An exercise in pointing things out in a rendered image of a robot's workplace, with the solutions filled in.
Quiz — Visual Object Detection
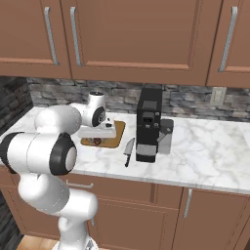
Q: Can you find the black coffee machine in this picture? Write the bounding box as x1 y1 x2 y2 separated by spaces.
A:
135 84 175 163

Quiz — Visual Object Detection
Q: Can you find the brown drawer front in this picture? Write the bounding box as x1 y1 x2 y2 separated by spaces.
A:
63 172 184 210

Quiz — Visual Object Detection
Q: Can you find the brown narrow wall cupboard door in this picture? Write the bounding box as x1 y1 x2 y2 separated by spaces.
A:
0 0 72 80

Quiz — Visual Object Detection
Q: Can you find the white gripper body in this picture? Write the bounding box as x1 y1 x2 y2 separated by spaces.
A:
77 125 118 140

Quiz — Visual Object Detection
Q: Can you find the silver drawer handle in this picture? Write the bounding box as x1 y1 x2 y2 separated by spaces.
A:
65 179 95 190

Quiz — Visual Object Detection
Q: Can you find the silver base cupboard handle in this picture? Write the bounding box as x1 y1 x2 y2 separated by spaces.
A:
182 187 193 220

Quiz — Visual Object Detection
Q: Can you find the brown wide wall cupboard door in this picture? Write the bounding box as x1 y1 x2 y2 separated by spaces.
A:
60 0 224 87

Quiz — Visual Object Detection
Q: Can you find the grey wall socket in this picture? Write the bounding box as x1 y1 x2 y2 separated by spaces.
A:
209 86 228 107

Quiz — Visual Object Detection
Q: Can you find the brown base cupboard door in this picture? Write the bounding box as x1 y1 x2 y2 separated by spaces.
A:
85 196 172 250
171 187 250 250
0 165 66 240

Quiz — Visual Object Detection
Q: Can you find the brown wooden cutting board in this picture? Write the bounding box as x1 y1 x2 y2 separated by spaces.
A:
80 120 127 149

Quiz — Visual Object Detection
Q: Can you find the black-handled kitchen knife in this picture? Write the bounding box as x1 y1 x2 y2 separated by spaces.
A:
123 137 136 169

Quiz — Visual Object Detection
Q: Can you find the silver wall cupboard handle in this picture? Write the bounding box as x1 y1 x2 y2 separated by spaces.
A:
43 6 61 66
218 5 239 73
69 6 83 67

